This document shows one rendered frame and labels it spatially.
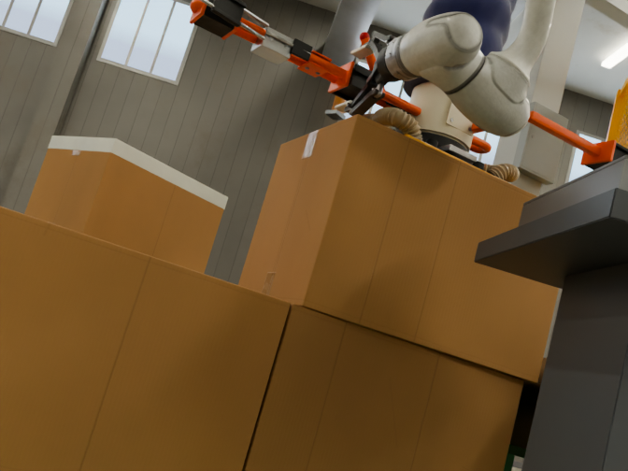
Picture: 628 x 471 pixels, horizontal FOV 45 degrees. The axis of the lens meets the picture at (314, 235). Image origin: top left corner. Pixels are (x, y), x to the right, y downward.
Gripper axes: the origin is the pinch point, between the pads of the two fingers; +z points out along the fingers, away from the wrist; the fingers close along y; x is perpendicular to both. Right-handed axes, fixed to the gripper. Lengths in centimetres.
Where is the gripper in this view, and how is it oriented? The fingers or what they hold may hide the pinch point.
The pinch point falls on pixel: (349, 81)
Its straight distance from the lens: 174.1
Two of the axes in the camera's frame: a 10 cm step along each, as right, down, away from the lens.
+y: -2.7, 9.5, -1.8
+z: -4.7, 0.3, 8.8
